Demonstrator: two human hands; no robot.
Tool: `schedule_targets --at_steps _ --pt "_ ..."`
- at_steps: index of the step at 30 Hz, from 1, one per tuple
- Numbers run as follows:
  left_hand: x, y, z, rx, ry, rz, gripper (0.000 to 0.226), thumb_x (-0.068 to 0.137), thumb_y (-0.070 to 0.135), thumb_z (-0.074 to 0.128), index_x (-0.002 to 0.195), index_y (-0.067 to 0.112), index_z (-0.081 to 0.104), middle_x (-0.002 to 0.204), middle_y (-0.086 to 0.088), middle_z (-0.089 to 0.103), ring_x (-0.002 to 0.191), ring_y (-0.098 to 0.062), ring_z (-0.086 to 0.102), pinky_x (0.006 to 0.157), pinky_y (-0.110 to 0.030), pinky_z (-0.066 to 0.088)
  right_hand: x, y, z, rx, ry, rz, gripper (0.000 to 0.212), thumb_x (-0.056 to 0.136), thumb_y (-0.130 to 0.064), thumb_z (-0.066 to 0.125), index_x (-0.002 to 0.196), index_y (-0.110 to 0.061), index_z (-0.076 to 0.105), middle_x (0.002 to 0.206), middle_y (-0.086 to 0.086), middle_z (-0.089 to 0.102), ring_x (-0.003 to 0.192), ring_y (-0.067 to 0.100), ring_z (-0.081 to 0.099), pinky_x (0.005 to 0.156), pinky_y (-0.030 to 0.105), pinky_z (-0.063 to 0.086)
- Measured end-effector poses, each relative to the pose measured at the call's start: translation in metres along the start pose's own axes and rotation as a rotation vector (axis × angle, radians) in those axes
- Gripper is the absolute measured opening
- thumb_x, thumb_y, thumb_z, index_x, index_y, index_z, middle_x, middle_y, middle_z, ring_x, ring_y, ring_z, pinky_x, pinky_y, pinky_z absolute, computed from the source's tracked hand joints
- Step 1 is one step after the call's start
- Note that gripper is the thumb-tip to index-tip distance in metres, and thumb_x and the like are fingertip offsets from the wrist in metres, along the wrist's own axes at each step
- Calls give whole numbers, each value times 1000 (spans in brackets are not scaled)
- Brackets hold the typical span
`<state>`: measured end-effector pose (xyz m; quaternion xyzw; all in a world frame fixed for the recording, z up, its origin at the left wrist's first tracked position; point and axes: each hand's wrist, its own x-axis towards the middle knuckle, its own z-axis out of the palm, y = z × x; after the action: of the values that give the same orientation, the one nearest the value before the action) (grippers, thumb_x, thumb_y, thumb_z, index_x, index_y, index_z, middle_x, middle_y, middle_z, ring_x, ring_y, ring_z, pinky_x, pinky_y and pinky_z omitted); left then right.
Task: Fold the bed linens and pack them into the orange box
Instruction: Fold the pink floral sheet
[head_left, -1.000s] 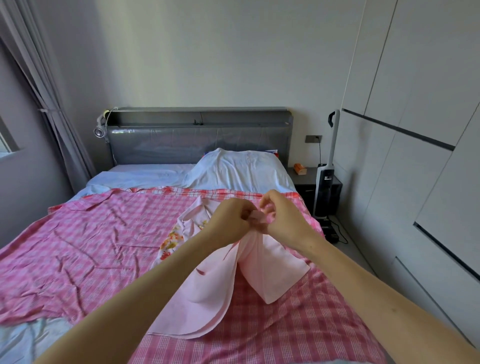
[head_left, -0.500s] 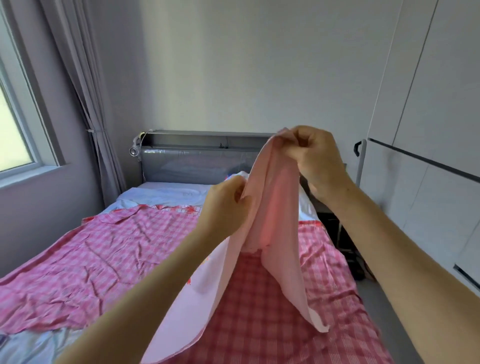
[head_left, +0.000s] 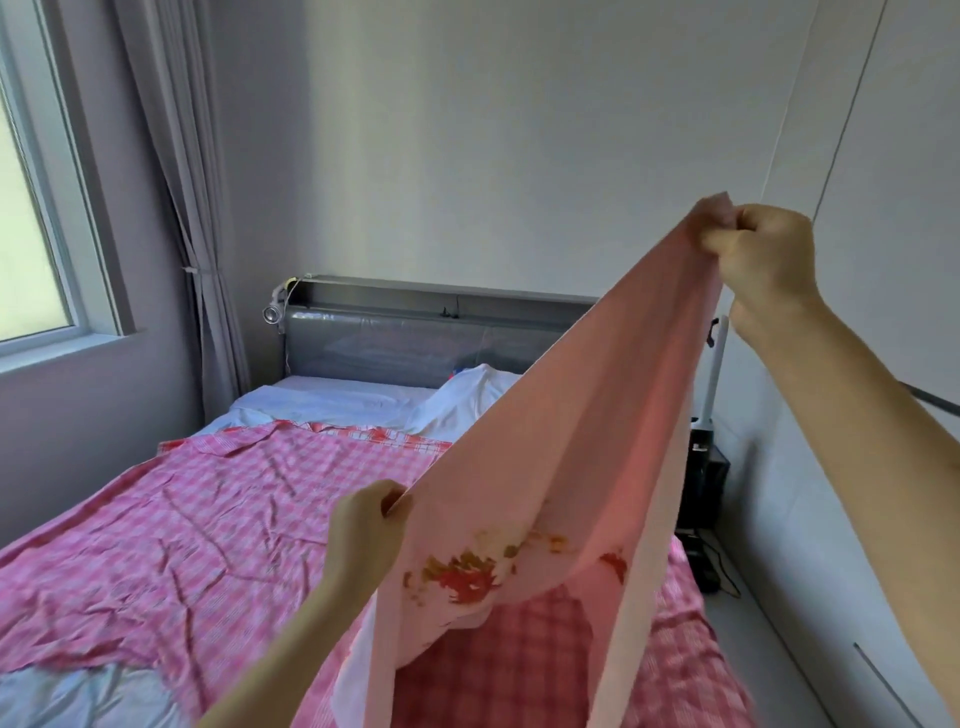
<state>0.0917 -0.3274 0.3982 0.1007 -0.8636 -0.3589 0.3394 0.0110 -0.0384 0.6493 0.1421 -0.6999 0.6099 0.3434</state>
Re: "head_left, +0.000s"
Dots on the person's left hand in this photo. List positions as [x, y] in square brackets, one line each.
[365, 537]

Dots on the person's right hand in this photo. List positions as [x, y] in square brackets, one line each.
[768, 263]

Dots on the pink gingham sheet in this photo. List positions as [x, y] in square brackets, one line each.
[195, 540]

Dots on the person's right forearm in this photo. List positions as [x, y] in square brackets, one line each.
[885, 465]

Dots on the person's left forearm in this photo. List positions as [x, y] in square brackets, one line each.
[285, 668]

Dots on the white bed sheet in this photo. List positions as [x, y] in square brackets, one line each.
[323, 402]

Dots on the white wardrobe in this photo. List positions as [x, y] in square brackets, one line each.
[885, 165]

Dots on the white pillow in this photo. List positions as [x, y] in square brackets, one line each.
[473, 398]

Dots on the grey padded headboard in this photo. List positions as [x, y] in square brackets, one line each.
[405, 330]

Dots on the dark nightstand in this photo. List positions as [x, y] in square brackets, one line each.
[705, 480]

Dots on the clip-on bed lamp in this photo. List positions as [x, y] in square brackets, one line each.
[279, 303]

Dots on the grey curtain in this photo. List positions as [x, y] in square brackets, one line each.
[188, 195]

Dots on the white framed window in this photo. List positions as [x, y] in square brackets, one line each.
[45, 180]

